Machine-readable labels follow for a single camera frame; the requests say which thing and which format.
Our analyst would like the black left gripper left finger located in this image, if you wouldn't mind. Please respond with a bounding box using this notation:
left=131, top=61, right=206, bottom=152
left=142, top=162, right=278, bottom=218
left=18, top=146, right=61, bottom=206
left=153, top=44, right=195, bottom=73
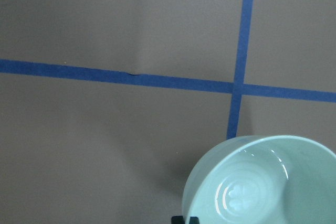
left=171, top=216, right=185, bottom=224

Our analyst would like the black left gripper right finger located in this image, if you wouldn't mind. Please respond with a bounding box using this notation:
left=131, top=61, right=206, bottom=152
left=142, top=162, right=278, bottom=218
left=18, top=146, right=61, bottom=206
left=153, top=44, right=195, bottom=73
left=189, top=216, right=199, bottom=224

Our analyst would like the light green ceramic bowl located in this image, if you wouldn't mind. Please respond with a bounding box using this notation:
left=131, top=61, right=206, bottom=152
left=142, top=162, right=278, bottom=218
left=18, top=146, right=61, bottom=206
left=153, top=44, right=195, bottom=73
left=182, top=135, right=335, bottom=223

